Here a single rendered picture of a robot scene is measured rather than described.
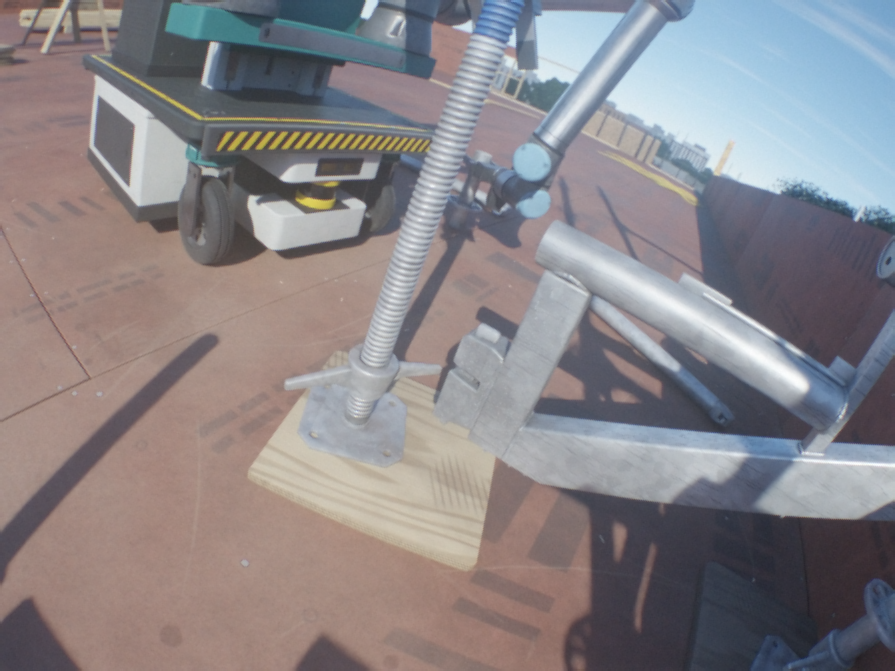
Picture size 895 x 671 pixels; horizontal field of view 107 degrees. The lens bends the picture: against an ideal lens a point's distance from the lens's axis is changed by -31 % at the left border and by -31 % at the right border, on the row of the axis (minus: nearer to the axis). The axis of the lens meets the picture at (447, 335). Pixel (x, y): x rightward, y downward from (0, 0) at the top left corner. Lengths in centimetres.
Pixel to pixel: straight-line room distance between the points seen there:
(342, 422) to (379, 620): 29
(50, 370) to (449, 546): 62
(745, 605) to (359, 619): 62
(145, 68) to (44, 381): 75
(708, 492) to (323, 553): 44
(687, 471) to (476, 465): 33
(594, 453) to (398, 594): 28
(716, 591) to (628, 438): 41
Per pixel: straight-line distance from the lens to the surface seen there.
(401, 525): 61
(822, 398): 49
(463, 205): 156
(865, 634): 77
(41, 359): 82
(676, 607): 80
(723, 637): 81
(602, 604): 71
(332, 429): 67
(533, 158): 112
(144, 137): 102
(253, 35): 93
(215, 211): 93
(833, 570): 109
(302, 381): 60
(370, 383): 61
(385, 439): 68
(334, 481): 62
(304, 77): 128
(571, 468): 54
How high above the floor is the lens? 51
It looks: 31 degrees down
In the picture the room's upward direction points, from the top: 23 degrees clockwise
